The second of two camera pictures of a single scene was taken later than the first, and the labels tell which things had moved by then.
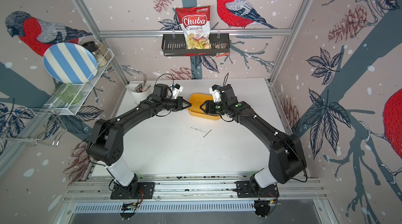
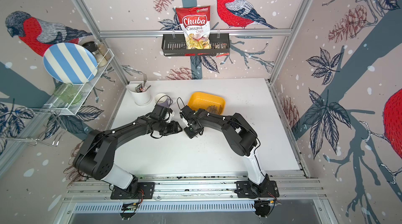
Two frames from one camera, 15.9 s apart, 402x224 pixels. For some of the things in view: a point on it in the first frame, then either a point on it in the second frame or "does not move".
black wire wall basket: [175, 45] does not move
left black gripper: [180, 100] → [174, 128]
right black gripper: [209, 105] → [190, 136]
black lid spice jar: [92, 46] does not move
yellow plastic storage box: [197, 100] does not move
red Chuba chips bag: [196, 22] does not move
